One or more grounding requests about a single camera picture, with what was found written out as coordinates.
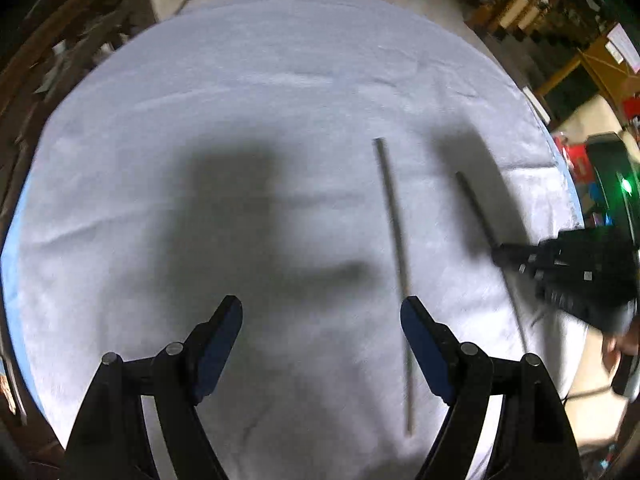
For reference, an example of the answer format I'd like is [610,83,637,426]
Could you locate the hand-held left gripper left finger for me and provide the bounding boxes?
[60,295,245,480]

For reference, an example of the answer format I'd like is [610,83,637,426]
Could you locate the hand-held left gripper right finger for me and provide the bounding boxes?
[399,295,586,480]

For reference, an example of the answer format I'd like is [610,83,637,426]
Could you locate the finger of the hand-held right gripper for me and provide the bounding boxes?
[491,241,552,277]

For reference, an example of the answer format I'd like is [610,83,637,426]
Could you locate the dark wooden chopstick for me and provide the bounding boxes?
[454,171,532,357]
[374,137,417,434]

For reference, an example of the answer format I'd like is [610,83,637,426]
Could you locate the person's right hand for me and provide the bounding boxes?
[601,321,640,377]

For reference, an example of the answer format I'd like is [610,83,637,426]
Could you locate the red box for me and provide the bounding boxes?
[567,143,590,184]

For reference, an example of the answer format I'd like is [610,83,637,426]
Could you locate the wooden staircase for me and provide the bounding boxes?
[464,0,640,107]

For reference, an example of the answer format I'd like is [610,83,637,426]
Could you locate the grey tablecloth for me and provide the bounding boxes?
[14,0,587,480]

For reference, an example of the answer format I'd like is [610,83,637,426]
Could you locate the carved dark wooden sideboard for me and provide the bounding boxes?
[0,0,157,216]

